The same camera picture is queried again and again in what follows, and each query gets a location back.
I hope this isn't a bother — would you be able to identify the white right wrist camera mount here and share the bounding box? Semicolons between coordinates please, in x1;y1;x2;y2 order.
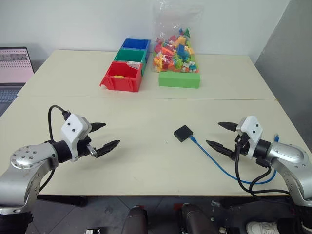
236;116;264;159

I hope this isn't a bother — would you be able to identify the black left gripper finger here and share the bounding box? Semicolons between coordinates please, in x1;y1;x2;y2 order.
91;122;107;134
95;139;121;159

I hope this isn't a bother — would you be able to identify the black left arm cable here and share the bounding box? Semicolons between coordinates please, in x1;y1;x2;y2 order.
38;104;72;193

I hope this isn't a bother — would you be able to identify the blue plastic storage bin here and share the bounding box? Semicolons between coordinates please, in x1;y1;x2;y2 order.
120;37;151;53

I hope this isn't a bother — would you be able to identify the clear bag of toy bricks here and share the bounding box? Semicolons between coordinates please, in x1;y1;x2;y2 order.
151;4;203;74

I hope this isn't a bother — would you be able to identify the small black box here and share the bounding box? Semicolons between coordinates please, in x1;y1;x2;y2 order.
173;124;194;143

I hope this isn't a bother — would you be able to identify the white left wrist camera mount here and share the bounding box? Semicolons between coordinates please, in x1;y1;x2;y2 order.
60;113;93;162

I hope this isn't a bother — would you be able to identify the blue cable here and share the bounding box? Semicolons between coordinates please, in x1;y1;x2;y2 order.
189;133;280;185

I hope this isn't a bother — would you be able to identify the white shoe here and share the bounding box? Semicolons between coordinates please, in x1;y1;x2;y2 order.
245;220;279;234

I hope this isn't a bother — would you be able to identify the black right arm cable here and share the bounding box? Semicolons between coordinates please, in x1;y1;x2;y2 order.
234;140;293;203

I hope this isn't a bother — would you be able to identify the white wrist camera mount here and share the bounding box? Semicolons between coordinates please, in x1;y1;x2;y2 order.
60;113;93;162
236;116;264;159

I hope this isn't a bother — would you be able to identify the grey open laptop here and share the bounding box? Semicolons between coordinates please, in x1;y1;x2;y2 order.
0;46;35;118

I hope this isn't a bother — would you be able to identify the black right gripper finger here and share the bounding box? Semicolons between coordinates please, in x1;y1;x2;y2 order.
205;139;236;160
217;121;238;134

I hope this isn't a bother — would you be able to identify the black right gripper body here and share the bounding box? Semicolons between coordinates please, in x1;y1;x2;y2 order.
234;133;251;156

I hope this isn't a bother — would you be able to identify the red plastic storage bin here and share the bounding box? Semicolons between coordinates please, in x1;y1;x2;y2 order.
99;60;144;93

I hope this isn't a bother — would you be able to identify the small clear plastic wrapper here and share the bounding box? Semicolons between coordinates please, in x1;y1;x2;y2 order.
125;60;142;69

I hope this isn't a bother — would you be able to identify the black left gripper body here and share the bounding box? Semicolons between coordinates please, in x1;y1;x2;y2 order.
77;135;98;159

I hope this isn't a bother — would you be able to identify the dark rounded shape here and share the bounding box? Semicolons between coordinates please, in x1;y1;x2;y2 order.
179;203;220;234
121;205;150;234

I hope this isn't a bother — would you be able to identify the green rectangular block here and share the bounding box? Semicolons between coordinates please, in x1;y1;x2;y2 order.
158;71;201;89

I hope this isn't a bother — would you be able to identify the green plastic storage bin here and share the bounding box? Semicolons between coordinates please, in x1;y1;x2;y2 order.
113;48;150;72

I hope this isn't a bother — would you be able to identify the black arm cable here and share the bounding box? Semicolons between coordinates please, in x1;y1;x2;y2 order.
234;140;293;203
38;104;72;193

